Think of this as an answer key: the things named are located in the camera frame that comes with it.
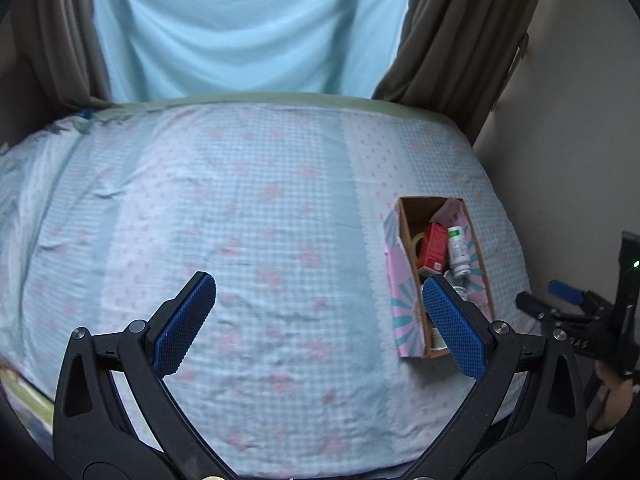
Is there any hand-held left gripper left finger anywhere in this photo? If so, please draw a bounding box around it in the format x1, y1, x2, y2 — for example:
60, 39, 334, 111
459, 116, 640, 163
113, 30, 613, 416
52, 271, 237, 480

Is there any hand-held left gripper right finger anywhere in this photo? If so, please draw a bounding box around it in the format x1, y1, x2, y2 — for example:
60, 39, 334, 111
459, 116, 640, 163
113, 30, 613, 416
400, 274, 587, 480

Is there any white bottle green label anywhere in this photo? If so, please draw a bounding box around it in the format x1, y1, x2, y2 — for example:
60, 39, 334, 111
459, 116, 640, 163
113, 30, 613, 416
446, 226, 472, 277

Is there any red small box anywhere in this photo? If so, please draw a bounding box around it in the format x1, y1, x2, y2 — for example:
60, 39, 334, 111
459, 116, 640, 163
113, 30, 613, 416
418, 222, 449, 271

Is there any person's right hand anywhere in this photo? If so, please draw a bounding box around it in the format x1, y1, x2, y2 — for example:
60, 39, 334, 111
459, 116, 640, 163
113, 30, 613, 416
594, 359, 640, 437

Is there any yellow tape roll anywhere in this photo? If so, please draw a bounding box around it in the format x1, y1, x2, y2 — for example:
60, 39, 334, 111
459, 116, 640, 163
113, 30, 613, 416
411, 231, 429, 267

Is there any light blue curtain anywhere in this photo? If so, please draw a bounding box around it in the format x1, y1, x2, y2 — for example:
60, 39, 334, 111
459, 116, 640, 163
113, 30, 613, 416
91, 0, 417, 104

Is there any pink card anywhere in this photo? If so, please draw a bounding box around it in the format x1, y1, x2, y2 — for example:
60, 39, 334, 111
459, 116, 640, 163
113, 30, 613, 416
431, 198, 467, 233

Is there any brown curtain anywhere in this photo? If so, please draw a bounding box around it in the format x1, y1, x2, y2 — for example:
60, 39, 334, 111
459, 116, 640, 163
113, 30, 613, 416
372, 0, 545, 137
12, 0, 115, 113

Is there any cardboard box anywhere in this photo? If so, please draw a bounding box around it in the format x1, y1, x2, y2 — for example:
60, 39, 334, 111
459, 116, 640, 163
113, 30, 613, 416
382, 196, 497, 360

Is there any green mattress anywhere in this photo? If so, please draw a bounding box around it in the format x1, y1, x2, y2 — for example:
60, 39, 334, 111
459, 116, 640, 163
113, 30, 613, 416
87, 91, 453, 122

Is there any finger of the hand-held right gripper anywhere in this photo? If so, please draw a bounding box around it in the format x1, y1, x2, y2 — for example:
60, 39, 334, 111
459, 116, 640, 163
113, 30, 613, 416
547, 280, 603, 313
516, 291, 591, 325

